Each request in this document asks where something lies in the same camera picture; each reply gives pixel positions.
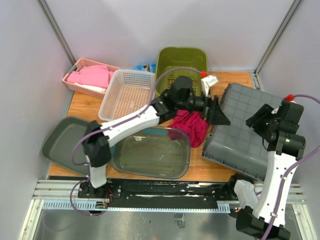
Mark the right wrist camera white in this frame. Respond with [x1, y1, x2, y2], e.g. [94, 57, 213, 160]
[271, 99, 291, 115]

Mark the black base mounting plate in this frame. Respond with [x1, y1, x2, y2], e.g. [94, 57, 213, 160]
[77, 177, 238, 210]

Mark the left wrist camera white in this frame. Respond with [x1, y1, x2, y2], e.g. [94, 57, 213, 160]
[200, 75, 219, 97]

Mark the clear plastic container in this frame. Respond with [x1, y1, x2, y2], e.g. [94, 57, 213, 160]
[111, 126, 191, 180]

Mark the white folded cloth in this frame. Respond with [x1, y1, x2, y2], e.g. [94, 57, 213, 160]
[75, 83, 106, 94]

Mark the pink plastic basket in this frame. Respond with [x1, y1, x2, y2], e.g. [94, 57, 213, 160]
[62, 58, 119, 99]

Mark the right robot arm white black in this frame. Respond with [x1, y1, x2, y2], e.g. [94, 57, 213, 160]
[226, 100, 306, 240]

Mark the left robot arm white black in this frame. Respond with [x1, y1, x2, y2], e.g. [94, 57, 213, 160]
[82, 75, 231, 198]

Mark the pink folded towel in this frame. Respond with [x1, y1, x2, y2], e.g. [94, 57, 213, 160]
[67, 65, 114, 89]

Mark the white perforated basket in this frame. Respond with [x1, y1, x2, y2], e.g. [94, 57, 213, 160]
[98, 69, 155, 122]

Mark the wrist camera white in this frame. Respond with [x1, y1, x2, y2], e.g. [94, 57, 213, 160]
[200, 75, 219, 97]
[271, 99, 291, 115]

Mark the dark grey tray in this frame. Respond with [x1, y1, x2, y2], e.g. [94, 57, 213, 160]
[41, 116, 89, 176]

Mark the green plastic basin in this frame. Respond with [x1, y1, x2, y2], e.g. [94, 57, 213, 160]
[155, 47, 208, 96]

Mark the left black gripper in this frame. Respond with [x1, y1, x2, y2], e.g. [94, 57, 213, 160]
[177, 89, 231, 126]

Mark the large grey plastic bin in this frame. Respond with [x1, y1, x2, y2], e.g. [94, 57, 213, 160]
[202, 83, 283, 182]

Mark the white cable duct rail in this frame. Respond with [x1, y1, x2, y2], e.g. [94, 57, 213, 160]
[42, 200, 231, 214]

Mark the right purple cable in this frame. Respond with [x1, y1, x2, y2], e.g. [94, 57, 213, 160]
[259, 93, 320, 240]

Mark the magenta crumpled cloth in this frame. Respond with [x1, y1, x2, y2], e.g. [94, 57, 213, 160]
[168, 110, 209, 148]

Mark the blue packet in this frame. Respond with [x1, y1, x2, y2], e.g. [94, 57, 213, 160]
[133, 63, 157, 73]

